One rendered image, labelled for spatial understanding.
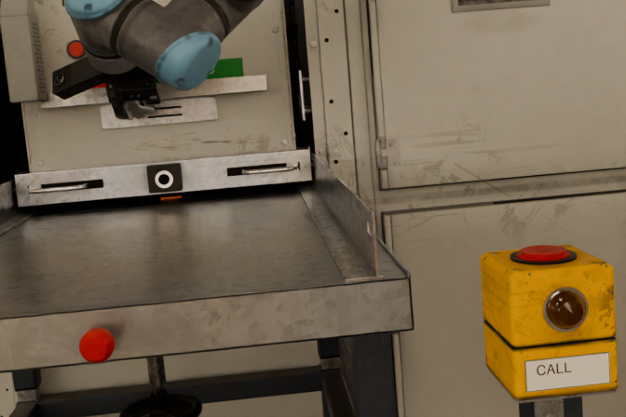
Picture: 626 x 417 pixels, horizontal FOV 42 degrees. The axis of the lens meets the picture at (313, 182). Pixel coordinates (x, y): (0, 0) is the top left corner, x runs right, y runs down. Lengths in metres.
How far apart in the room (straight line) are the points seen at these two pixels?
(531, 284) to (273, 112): 0.97
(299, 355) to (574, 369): 0.96
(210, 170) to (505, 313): 0.96
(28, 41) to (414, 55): 0.66
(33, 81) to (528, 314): 1.03
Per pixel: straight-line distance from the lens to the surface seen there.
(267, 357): 1.55
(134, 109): 1.42
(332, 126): 1.48
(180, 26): 1.12
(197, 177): 1.52
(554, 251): 0.65
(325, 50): 1.48
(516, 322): 0.62
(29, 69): 1.45
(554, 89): 1.56
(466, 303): 1.56
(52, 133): 1.56
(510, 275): 0.61
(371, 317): 0.84
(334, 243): 1.00
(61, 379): 1.60
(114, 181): 1.53
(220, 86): 1.48
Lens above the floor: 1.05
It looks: 7 degrees down
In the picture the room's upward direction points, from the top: 5 degrees counter-clockwise
